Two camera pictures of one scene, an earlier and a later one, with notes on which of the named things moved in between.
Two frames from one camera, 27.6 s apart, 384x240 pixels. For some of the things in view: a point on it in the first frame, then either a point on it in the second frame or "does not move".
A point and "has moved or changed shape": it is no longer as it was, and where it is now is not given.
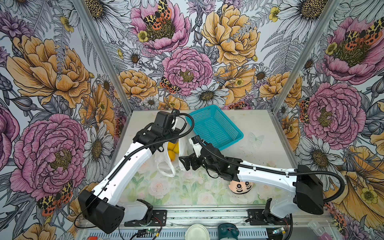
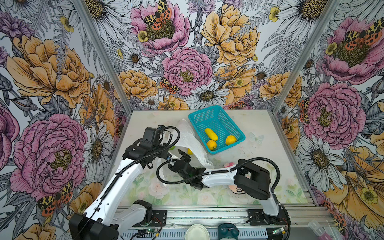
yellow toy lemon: x=173 y=147 -> x=230 y=139
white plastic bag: x=165 y=165 has moved or changed shape
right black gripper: x=193 y=157 -> x=185 y=156
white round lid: x=197 y=232 does not move
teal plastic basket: x=212 y=124 does not move
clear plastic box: x=316 y=227 does not move
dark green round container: x=227 y=231 does not move
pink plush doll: x=240 y=187 does not move
